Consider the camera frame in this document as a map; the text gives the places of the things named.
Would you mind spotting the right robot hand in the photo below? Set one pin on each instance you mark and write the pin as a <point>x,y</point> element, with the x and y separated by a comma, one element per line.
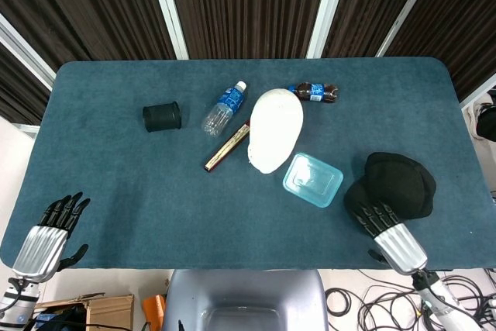
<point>391,236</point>

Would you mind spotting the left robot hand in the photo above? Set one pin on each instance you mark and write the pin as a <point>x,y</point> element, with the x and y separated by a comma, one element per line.
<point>44,242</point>

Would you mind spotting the black cap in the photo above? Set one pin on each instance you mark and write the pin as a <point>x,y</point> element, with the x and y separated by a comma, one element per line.
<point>395,187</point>

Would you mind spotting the clear blue plastic container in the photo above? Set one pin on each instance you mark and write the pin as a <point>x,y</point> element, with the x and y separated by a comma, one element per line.
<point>313,180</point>

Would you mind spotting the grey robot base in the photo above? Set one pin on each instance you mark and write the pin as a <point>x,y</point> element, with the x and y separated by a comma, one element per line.
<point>243,300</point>

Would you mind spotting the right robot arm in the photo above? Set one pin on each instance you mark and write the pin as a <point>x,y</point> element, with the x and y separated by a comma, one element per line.
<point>445,300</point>

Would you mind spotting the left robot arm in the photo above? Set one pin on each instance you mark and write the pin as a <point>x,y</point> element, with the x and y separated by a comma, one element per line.
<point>17,302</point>

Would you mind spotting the white mannequin head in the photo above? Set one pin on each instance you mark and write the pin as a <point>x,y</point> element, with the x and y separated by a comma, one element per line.
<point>275,129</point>

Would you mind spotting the black bag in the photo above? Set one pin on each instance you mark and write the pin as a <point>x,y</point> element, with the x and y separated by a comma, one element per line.
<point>58,319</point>

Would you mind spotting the cardboard box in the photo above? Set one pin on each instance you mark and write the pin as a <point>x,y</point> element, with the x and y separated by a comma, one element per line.
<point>104,309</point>

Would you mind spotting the blue table mat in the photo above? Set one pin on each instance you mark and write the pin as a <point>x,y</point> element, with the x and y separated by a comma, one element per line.
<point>155,191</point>

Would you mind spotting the orange object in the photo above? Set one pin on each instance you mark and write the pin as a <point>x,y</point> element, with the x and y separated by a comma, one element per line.
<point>154,305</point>

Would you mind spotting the white shoe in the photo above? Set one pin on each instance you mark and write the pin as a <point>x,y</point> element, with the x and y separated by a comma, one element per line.
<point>484,119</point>

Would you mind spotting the dark cola bottle blue label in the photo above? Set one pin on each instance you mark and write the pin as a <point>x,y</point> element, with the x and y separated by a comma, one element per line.
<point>317,92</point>

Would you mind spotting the black mesh pen holder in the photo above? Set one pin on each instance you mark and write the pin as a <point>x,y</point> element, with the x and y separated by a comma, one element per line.
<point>162,116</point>

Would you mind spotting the brown pen case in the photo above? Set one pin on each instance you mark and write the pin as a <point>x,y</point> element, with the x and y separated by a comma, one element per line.
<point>224,149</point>

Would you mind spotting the clear water bottle blue label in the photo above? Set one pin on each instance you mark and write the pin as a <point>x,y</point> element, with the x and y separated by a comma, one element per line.
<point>224,109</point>

